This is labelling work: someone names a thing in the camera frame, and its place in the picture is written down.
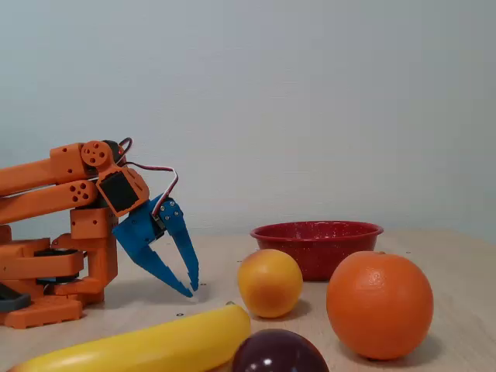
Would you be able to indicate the dark purple plum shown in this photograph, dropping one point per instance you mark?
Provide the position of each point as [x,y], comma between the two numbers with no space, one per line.
[277,352]

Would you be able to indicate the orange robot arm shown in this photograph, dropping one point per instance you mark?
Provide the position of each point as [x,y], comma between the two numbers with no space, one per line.
[35,172]

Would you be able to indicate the dark gray table clamp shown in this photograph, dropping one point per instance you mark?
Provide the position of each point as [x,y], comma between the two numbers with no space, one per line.
[13,300]

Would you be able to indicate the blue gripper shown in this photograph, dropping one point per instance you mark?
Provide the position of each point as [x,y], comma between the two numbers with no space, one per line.
[140,232]

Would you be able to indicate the orange robot base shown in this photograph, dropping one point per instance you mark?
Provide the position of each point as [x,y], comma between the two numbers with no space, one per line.
[97,248]

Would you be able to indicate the yellow orange peach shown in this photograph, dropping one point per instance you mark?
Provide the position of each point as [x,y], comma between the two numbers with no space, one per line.
[269,283]

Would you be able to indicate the yellow plastic banana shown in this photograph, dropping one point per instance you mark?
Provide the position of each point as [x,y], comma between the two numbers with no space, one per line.
[155,345]

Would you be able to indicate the orange fruit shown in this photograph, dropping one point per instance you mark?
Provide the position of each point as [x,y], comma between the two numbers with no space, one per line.
[379,306]

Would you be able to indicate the red speckled enamel bowl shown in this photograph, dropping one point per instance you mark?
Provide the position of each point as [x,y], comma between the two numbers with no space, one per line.
[317,248]

